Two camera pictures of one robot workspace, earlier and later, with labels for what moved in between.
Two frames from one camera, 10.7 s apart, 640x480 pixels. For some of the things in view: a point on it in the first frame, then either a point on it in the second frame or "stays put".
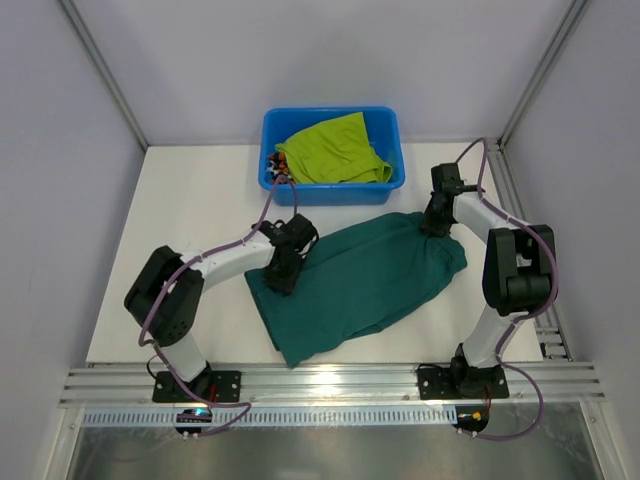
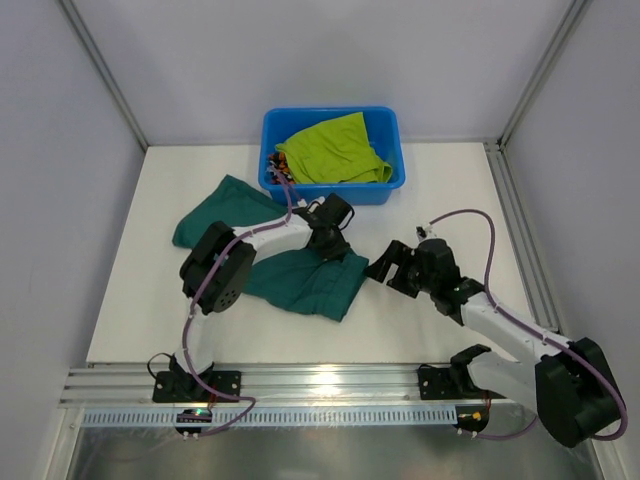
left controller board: [193, 415] stays put
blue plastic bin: [384, 125] stays put
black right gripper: [434, 222] to [401, 270]
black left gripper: [282, 273] to [329, 245]
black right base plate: [436, 383] stays put
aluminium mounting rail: [335, 386] stays put
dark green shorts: [355, 283] to [293, 275]
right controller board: [472, 417] stays put
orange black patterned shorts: [276, 165] stays put
